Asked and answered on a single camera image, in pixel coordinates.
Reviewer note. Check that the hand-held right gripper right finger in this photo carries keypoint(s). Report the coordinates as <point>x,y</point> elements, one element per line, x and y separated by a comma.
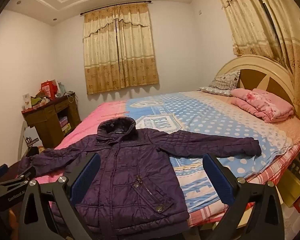
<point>220,180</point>

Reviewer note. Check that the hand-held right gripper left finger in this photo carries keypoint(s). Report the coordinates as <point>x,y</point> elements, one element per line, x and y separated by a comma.
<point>86,177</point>

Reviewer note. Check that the purple quilted jacket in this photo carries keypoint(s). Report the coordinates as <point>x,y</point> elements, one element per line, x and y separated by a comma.
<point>127,167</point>

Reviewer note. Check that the red checked mattress cover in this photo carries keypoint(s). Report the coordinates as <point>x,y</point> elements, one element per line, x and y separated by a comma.
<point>270,165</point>

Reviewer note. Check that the stack of coloured boxes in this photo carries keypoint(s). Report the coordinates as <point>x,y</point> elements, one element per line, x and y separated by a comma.
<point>65,125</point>

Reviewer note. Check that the brown wooden desk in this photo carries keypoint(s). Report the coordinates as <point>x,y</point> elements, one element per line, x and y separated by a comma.
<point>49,120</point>

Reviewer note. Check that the blue and pink printed bedsheet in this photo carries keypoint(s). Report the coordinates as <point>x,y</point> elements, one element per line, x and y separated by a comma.
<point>190,122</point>

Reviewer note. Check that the white card box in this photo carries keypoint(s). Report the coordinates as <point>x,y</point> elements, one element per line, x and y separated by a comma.
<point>26,102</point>

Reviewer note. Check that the gold cardboard box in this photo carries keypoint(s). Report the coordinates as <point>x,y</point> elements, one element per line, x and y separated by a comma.
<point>294,185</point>

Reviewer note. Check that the green soft item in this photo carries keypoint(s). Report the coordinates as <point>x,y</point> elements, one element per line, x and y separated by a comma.
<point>35,101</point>

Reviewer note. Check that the pink folded blanket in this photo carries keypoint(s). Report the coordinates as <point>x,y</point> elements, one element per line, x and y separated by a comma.
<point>265,105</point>

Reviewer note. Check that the red gift box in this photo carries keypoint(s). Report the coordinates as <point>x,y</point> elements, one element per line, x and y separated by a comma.
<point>49,88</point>

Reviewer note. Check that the clear glass jar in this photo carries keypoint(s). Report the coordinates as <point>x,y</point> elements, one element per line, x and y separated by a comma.
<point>61,88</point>

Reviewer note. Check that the patterned grey pillow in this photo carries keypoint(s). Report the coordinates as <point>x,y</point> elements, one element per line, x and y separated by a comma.
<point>222,83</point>

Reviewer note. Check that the beige patterned window curtain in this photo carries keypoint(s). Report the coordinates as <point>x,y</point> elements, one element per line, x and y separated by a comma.
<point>119,55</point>

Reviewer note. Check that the beige patterned long curtain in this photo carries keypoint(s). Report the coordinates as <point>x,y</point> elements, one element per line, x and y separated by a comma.
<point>252,25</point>

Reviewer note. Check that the dark curtain rod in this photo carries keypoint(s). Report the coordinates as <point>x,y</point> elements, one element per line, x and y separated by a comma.
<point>99,9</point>

